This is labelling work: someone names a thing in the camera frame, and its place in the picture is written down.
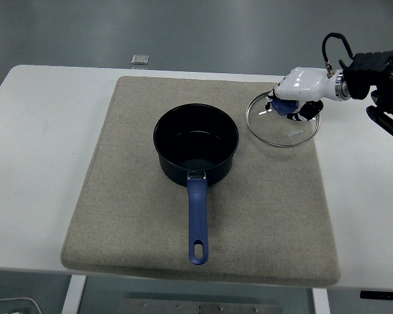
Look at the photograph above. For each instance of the beige fabric mat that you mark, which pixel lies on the beige fabric mat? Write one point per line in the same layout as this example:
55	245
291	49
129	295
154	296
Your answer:
118	196

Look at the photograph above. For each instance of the glass pot lid blue knob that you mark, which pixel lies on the glass pot lid blue knob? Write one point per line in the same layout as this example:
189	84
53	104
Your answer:
281	131

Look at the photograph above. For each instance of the black bar under table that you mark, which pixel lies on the black bar under table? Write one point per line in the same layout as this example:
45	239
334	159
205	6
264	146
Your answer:
383	295

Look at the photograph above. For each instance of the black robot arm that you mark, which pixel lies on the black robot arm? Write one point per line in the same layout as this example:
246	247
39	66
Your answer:
380	85

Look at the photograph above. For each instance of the small silver square floor plate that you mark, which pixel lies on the small silver square floor plate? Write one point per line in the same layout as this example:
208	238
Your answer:
140	59

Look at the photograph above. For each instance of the white table leg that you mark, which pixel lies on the white table leg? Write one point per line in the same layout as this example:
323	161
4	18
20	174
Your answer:
321	302
72	294

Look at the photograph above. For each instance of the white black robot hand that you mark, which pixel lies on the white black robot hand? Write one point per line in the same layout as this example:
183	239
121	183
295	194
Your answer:
304	83

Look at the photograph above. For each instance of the grey metal plate with screws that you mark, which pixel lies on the grey metal plate with screws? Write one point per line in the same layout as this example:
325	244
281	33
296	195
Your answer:
199	307

